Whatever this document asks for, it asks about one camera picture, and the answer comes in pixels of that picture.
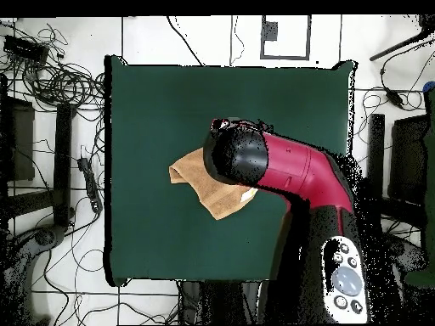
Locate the tan terry cloth towel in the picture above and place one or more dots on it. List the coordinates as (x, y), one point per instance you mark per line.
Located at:
(207, 193)

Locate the black power adapter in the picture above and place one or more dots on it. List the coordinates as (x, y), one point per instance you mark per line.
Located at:
(394, 97)

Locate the grey square floor frame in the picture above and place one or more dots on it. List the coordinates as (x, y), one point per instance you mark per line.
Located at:
(262, 47)

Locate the black stand bar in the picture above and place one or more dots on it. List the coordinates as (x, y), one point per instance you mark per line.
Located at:
(63, 163)
(376, 142)

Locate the grey swivel chair base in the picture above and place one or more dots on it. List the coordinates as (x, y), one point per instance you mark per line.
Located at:
(44, 236)
(407, 254)

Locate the black power strip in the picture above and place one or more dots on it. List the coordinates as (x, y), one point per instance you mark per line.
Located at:
(91, 185)

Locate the dark grey square plate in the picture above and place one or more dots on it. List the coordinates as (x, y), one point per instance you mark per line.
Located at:
(271, 30)

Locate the black tripod leg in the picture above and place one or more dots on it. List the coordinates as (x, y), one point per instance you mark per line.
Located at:
(397, 46)

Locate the small blue round object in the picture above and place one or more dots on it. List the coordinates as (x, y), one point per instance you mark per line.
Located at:
(430, 86)

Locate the dark green table cloth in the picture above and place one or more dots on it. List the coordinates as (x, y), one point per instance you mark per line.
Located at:
(153, 237)

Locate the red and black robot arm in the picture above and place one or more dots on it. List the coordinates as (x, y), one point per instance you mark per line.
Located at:
(295, 166)

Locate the black box device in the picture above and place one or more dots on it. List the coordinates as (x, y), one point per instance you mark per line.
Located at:
(25, 49)

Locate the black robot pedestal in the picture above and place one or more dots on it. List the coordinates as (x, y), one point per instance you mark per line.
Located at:
(221, 302)

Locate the black flat panel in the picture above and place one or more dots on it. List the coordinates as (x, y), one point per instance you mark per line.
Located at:
(407, 159)
(20, 142)

